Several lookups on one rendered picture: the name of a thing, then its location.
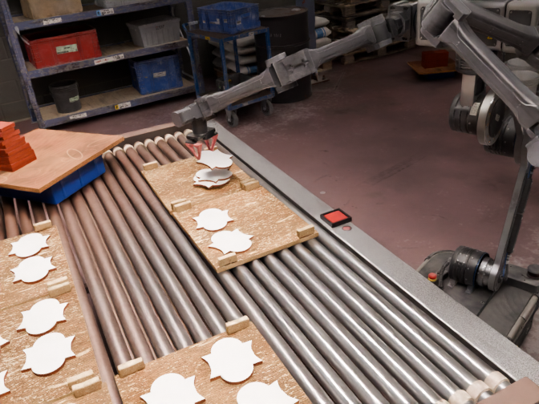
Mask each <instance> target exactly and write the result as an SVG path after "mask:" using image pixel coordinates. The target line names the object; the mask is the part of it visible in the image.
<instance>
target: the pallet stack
mask: <svg viewBox="0 0 539 404"><path fill-rule="evenodd" d="M399 1H403V0H314V12H315V16H319V17H324V18H326V19H328V20H329V21H330V23H328V24H327V25H326V26H325V27H327V28H328V29H329V30H331V34H329V35H328V36H327V38H329V39H331V42H330V43H332V42H335V41H337V40H339V39H341V38H345V37H346V36H349V35H351V34H353V33H354V32H356V30H358V27H357V24H359V23H361V22H364V21H366V20H368V19H370V18H373V17H375V16H377V15H379V14H383V17H384V18H386V17H387V16H388V7H389V6H390V5H392V4H393V3H396V2H399ZM323 5H325V6H324V7H323ZM356 5H358V6H356ZM323 12H324V13H323ZM400 42H402V41H392V43H390V44H388V45H386V46H383V47H381V48H379V49H378V50H374V51H373V55H370V56H367V57H363V58H360V59H355V58H354V56H353V55H357V54H361V53H364V52H367V50H366V48H358V49H355V50H353V51H350V52H348V53H346V54H344V55H341V56H338V57H337V58H335V59H332V60H336V59H341V61H342V62H341V64H342V65H347V64H352V63H357V62H362V61H365V60H368V59H374V58H378V57H380V56H383V55H389V54H393V53H396V52H400V51H405V50H407V49H410V48H413V47H415V45H416V43H415V40H414V39H413V40H410V41H408V42H405V43H404V47H401V48H398V49H394V50H389V51H387V46H393V45H396V44H399V43H400Z"/></svg>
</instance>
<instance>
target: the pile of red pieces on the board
mask: <svg viewBox="0 0 539 404"><path fill-rule="evenodd" d="M14 127H15V124H14V123H11V122H1V121H0V171H5V172H15V171H17V170H18V169H20V168H22V167H24V166H26V165H28V164H29V163H31V162H33V161H35V160H36V159H37V157H36V156H35V153H34V149H33V148H31V146H30V144H29V143H28V142H26V141H25V140H24V139H25V137H24V136H22V135H19V133H20V131H19V129H14Z"/></svg>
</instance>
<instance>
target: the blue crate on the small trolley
mask: <svg viewBox="0 0 539 404"><path fill-rule="evenodd" d="M258 4H259V3H249V2H218V3H214V4H210V5H207V6H201V7H197V10H198V12H197V13H198V16H197V17H199V20H198V21H200V24H199V28H200V30H204V31H210V32H217V33H223V34H237V33H241V32H244V31H247V30H252V29H255V28H258V27H259V26H261V21H260V20H259V17H260V16H259V12H258V9H259V8H258V7H259V5H258Z"/></svg>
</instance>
